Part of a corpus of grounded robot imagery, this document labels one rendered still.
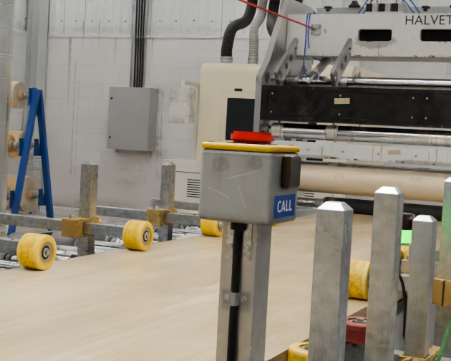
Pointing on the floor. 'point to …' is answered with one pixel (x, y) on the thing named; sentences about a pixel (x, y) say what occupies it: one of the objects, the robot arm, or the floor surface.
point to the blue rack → (36, 108)
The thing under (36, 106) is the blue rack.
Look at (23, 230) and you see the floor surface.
